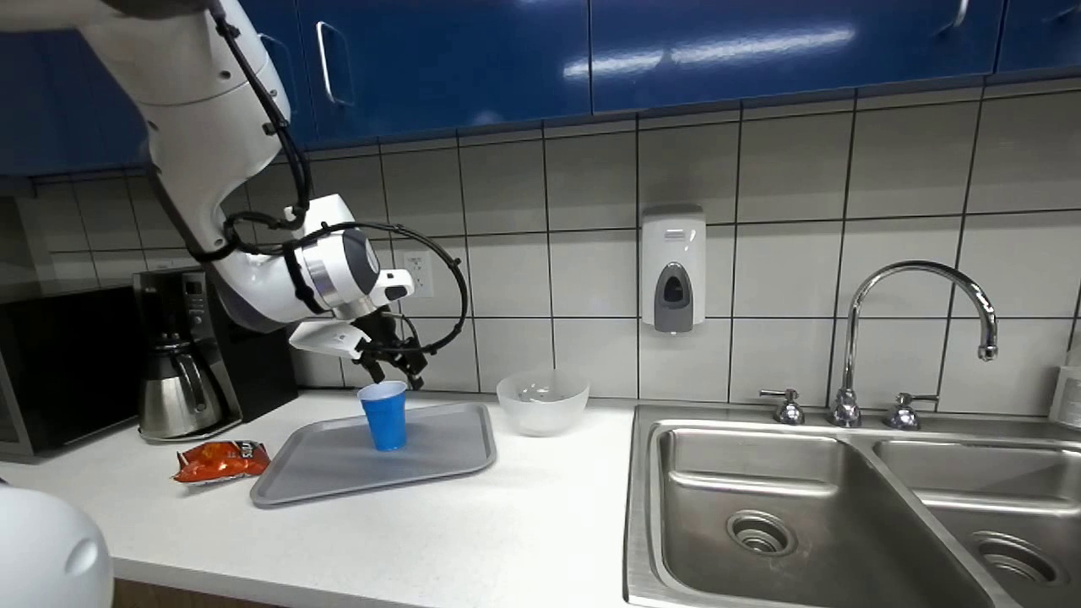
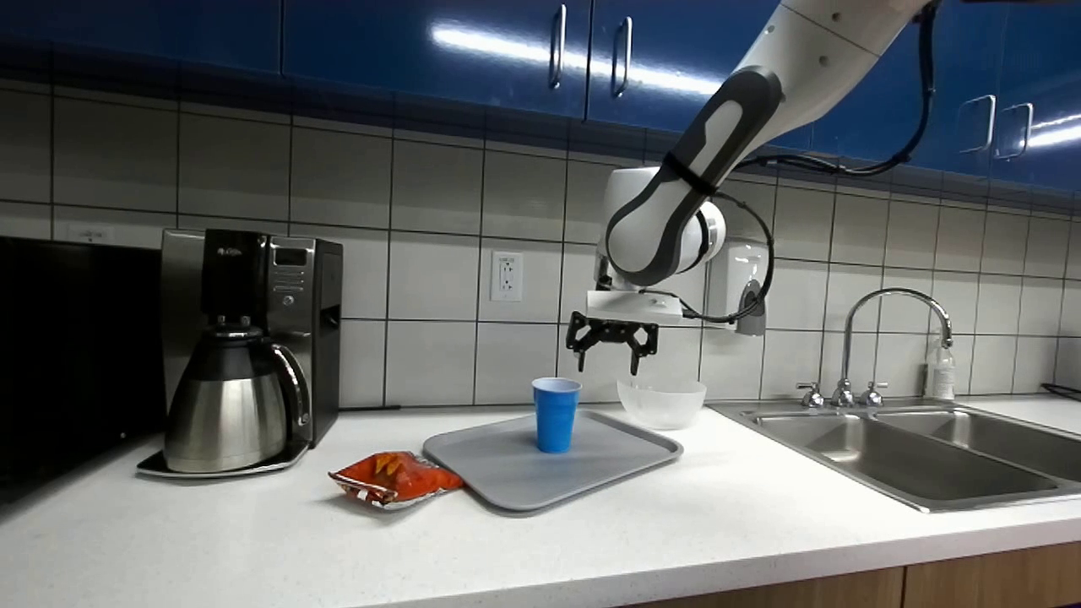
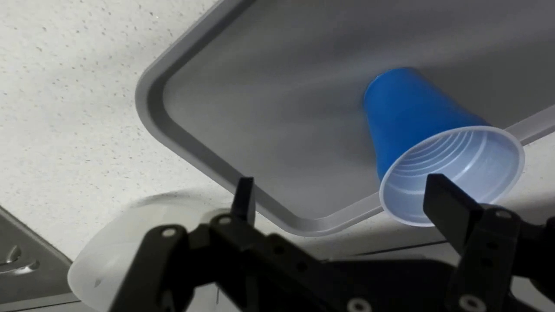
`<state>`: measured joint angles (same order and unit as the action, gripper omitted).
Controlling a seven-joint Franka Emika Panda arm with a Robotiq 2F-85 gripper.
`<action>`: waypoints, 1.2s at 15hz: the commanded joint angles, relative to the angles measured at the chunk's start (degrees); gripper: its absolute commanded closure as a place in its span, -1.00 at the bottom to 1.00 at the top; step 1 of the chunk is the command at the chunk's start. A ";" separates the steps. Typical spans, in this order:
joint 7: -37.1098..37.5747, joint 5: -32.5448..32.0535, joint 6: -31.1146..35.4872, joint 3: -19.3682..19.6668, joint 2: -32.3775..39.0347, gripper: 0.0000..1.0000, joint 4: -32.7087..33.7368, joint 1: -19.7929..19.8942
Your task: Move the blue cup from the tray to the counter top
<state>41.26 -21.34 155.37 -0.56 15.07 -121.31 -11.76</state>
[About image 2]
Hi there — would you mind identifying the silver cabinet handle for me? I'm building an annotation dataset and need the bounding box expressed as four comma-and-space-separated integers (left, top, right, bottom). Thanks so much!
1005, 97, 1037, 164
546, 0, 572, 94
608, 13, 639, 102
963, 90, 1005, 156

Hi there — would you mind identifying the wooden lower cabinet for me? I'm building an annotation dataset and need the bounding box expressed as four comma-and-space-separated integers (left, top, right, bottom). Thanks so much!
634, 536, 1081, 608

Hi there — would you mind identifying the clear soap bottle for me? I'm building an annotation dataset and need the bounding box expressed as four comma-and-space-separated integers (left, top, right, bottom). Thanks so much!
922, 334, 958, 406

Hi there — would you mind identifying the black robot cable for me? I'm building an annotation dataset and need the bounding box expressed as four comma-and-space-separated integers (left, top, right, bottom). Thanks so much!
654, 0, 943, 331

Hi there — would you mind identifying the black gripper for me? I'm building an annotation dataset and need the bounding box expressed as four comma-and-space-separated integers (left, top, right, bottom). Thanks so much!
563, 310, 661, 378

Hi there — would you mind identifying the chrome kitchen faucet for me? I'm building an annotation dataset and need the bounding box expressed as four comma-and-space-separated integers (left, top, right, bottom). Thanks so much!
795, 285, 957, 411

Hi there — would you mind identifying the black microwave oven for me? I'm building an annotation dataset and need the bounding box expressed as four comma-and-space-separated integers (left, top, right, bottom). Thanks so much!
0, 233, 169, 500

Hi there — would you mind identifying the stainless steel sink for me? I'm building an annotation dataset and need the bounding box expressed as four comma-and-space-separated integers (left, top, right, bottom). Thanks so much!
721, 400, 1081, 516

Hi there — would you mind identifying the grey plastic tray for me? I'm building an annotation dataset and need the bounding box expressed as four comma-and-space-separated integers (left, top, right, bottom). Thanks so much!
420, 408, 686, 516

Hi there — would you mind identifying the white wall outlet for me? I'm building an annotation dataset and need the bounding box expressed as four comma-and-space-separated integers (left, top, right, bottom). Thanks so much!
490, 247, 527, 303

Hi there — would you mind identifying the blue plastic cup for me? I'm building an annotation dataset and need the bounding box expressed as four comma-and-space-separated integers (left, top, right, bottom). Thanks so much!
529, 375, 585, 456

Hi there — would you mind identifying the black steel coffee maker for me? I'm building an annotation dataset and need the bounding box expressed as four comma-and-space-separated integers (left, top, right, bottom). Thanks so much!
158, 227, 344, 448

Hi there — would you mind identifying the orange chip bag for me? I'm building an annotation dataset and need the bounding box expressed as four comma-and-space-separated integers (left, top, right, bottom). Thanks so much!
327, 448, 467, 514

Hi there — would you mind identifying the stainless steel carafe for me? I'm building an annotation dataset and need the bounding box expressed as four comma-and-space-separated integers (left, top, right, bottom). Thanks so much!
136, 331, 311, 482

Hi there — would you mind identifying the blue glossy upper cabinet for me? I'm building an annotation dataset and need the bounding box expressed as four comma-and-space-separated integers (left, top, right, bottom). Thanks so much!
0, 0, 1081, 199

